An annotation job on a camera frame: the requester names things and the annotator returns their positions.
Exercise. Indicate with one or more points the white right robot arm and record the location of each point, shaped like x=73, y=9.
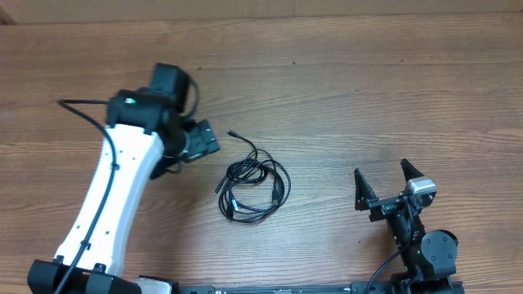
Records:
x=424, y=261

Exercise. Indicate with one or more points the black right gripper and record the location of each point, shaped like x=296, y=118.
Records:
x=367, y=198

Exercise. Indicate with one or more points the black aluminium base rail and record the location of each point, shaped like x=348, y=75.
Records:
x=352, y=288

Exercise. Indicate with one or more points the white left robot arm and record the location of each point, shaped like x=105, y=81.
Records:
x=146, y=132

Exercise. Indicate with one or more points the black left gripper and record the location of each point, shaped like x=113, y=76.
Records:
x=201, y=140

